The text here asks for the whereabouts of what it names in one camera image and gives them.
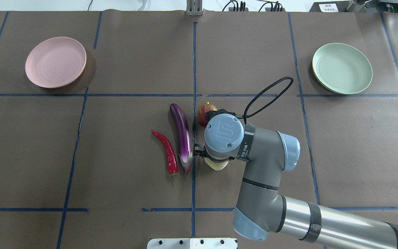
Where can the green plate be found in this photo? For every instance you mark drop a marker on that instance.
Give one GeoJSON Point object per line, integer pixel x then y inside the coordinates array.
{"type": "Point", "coordinates": [342, 68]}

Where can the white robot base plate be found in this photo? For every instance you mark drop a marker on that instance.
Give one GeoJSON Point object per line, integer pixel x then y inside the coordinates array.
{"type": "Point", "coordinates": [193, 243]}

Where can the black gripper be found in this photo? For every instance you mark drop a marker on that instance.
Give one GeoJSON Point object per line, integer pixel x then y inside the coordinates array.
{"type": "Point", "coordinates": [199, 150]}

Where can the pink green peach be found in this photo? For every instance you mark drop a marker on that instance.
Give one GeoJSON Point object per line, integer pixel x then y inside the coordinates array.
{"type": "Point", "coordinates": [214, 165]}

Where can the red chili pepper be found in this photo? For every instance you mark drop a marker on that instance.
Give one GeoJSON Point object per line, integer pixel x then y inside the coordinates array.
{"type": "Point", "coordinates": [172, 168]}

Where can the pink plate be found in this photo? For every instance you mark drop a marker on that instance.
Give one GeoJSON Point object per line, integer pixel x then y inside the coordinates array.
{"type": "Point", "coordinates": [56, 62]}

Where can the purple eggplant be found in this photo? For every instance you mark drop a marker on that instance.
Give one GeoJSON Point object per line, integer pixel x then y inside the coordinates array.
{"type": "Point", "coordinates": [185, 144]}

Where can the grey metal post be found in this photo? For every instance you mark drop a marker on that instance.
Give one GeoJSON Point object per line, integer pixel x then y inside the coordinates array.
{"type": "Point", "coordinates": [194, 7]}

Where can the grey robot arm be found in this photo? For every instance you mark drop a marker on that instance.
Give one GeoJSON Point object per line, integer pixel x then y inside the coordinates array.
{"type": "Point", "coordinates": [260, 210]}

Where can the red green pomegranate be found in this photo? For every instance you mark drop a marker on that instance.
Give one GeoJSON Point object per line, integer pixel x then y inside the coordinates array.
{"type": "Point", "coordinates": [202, 113]}

